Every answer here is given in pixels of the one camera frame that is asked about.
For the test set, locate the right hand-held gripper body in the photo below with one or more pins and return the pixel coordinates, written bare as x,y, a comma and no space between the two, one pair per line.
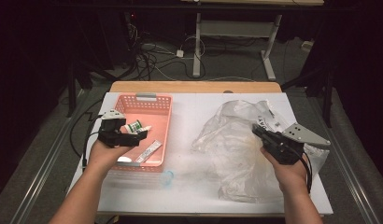
283,149

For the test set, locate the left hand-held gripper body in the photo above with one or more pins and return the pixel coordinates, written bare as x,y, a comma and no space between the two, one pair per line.
113,137

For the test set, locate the white ointment tube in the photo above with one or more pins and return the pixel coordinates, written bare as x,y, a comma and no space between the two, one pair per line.
149,151

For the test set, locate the pink plastic basket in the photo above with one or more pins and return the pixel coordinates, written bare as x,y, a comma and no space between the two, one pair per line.
155,118

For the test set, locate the clear plastic bag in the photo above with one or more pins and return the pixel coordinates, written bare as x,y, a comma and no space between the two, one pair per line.
236,149

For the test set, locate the person's left hand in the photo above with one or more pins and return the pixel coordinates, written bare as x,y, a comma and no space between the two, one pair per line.
102,157

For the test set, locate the person's right hand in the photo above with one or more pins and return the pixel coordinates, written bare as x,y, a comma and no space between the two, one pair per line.
290,177

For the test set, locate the small white round lid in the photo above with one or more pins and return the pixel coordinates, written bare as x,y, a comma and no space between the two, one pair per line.
124,159

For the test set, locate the white board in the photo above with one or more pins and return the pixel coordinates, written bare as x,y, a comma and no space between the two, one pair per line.
186,124

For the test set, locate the dark table grommet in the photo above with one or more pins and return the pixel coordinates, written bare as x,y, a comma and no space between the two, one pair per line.
228,91

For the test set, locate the black stand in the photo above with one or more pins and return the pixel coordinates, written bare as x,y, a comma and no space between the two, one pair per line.
71,93
327,99

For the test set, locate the white power adapter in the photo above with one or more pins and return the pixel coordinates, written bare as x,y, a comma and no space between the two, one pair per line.
179,53

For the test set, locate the small white box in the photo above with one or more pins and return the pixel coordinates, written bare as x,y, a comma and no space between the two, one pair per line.
307,46

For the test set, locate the metal floor rail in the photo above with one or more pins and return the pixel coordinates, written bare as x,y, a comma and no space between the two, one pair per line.
40,168
345,168

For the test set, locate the white table frame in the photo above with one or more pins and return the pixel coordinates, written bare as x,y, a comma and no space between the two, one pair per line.
230,28

